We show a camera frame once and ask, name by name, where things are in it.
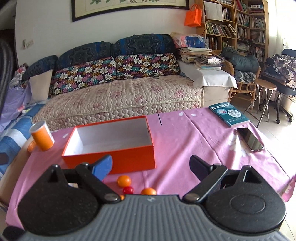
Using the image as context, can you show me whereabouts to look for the small orange citrus fruit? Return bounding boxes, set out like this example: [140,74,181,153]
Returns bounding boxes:
[116,175,132,188]
[140,187,157,195]

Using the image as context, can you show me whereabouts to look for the red cherry tomato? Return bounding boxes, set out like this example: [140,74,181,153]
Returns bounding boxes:
[122,186,134,195]

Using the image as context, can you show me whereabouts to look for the white cloth on sofa arm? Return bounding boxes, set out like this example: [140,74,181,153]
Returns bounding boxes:
[178,61,237,90]

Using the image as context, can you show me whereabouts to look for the orange cardboard box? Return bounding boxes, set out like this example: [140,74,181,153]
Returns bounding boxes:
[62,116,156,174]

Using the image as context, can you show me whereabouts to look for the pink floral tablecloth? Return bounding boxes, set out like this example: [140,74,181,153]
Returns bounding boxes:
[6,108,295,228]

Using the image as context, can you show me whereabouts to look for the black smartphone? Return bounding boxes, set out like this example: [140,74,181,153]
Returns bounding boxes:
[236,128,264,152]

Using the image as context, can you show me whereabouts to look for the orange cylindrical cup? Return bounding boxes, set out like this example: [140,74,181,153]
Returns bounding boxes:
[29,120,55,151]

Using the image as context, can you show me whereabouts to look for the teal book on table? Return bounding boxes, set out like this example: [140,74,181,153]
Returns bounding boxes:
[208,102,249,127]

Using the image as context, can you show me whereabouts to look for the quilted beige sofa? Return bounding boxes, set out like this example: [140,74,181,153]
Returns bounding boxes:
[33,34,230,130]

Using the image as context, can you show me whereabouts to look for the blue white striped cloth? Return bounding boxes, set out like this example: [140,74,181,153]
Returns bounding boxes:
[1,103,45,177]

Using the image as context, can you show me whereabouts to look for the floral cushion left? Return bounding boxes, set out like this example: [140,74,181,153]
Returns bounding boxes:
[49,57,116,97]

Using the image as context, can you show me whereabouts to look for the floral cushion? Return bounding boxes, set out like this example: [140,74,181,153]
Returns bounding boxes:
[115,53,180,80]
[49,57,116,97]

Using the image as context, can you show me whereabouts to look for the beige small pillow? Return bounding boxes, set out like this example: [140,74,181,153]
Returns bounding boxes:
[29,70,53,104]

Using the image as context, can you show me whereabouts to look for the purple floral blanket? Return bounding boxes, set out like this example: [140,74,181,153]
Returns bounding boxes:
[1,84,32,131]

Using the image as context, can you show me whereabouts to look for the round wooden stool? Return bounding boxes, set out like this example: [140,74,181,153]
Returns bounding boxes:
[243,79,277,128]

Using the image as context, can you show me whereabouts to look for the floral cushion right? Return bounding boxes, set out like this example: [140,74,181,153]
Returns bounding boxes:
[115,53,180,80]

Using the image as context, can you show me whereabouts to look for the rattan chair with clothes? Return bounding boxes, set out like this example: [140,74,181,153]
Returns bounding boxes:
[219,47,261,102]

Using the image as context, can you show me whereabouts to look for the stack of books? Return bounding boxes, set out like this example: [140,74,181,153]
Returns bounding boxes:
[178,47,224,70]

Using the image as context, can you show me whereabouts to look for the black office chair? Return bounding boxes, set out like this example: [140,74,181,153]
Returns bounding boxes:
[261,49,295,124]

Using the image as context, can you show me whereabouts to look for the wooden bookshelf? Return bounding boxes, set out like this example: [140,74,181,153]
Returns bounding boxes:
[195,1,269,66]

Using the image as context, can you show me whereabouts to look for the orange paper bag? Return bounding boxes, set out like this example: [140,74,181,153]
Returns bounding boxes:
[184,4,203,27]

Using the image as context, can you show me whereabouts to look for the framed flower painting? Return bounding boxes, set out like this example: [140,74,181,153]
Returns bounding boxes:
[71,0,189,22]

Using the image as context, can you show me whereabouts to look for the wall light switch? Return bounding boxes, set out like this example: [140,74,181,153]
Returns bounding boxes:
[23,39,35,49]

